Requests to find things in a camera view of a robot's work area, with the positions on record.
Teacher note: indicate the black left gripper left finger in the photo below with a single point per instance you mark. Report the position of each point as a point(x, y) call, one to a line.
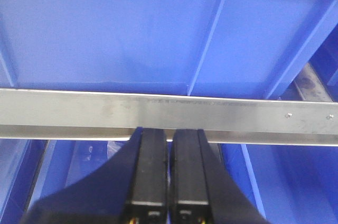
point(131, 187)

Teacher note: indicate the stainless steel shelf rack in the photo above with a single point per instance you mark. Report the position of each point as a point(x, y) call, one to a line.
point(49, 114)

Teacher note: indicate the blue bin below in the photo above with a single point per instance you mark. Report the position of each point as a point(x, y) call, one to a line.
point(32, 169)
point(287, 184)

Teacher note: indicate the blue bin below right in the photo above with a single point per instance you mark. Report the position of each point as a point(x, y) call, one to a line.
point(287, 184)

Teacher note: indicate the blue bin above rail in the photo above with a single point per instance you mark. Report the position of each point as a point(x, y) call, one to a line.
point(216, 48)

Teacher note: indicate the blue bin below left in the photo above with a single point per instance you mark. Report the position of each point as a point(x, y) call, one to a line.
point(32, 169)

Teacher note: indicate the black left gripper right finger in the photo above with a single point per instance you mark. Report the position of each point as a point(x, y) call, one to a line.
point(202, 190)

